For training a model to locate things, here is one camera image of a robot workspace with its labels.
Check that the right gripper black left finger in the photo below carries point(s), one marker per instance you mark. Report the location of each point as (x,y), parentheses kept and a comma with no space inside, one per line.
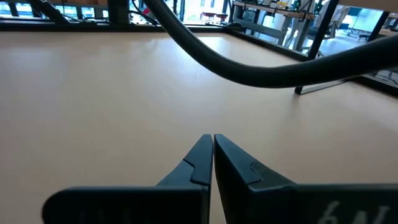
(174,202)

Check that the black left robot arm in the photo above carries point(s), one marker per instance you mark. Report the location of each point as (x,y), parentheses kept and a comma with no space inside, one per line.
(118,12)

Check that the background wooden workbench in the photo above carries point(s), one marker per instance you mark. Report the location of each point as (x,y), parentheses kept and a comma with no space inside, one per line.
(280,12)

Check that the red stool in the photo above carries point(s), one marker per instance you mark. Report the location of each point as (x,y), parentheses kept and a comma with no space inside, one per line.
(214,15)

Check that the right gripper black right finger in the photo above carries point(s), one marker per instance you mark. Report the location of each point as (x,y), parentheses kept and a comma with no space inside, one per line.
(280,202)

